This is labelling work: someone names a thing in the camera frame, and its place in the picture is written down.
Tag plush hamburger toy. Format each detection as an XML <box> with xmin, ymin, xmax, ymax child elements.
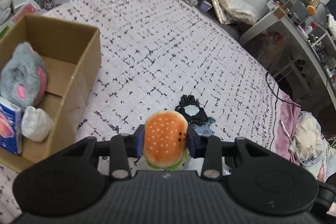
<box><xmin>142</xmin><ymin>110</ymin><xmax>188</xmax><ymax>169</ymax></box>

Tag white plastic bag packet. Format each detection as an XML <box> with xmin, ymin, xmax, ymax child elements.
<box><xmin>21</xmin><ymin>106</ymin><xmax>54</xmax><ymax>143</ymax></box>

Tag blue tissue pack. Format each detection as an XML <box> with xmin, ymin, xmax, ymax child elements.
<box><xmin>0</xmin><ymin>97</ymin><xmax>22</xmax><ymax>155</ymax></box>

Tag grey plush mouse toy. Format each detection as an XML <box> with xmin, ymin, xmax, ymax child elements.
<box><xmin>1</xmin><ymin>42</ymin><xmax>49</xmax><ymax>110</ymax></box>

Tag black lace scrunchie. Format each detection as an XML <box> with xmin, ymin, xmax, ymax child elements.
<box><xmin>175</xmin><ymin>94</ymin><xmax>208</xmax><ymax>126</ymax></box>

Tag pastel crumpled blanket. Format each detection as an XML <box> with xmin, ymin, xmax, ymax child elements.
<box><xmin>290</xmin><ymin>111</ymin><xmax>335</xmax><ymax>182</ymax></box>

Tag pink bed sheet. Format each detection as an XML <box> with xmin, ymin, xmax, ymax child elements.
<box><xmin>269</xmin><ymin>89</ymin><xmax>301</xmax><ymax>162</ymax></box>

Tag white patterned bedspread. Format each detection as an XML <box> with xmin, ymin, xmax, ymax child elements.
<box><xmin>1</xmin><ymin>0</ymin><xmax>279</xmax><ymax>223</ymax></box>

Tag brown cardboard box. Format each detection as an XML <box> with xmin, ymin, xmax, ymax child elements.
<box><xmin>1</xmin><ymin>14</ymin><xmax>101</xmax><ymax>173</ymax></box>

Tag cream tote bag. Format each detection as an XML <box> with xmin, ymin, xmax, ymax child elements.
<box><xmin>211</xmin><ymin>0</ymin><xmax>259</xmax><ymax>25</ymax></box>

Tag white desk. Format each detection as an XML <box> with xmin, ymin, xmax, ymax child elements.
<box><xmin>238</xmin><ymin>0</ymin><xmax>335</xmax><ymax>114</ymax></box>

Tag sneakers on floor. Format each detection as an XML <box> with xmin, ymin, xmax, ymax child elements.
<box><xmin>39</xmin><ymin>0</ymin><xmax>56</xmax><ymax>11</ymax></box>

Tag red white plastic bag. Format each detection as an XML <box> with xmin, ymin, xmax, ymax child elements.
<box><xmin>11</xmin><ymin>0</ymin><xmax>42</xmax><ymax>24</ymax></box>

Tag orange round lamp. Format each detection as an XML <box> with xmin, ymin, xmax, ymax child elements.
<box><xmin>306</xmin><ymin>5</ymin><xmax>316</xmax><ymax>16</ymax></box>

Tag white garbage bags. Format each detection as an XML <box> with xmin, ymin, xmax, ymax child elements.
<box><xmin>0</xmin><ymin>0</ymin><xmax>12</xmax><ymax>24</ymax></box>

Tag black cable on bed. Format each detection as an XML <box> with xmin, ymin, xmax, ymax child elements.
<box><xmin>265</xmin><ymin>71</ymin><xmax>302</xmax><ymax>109</ymax></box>

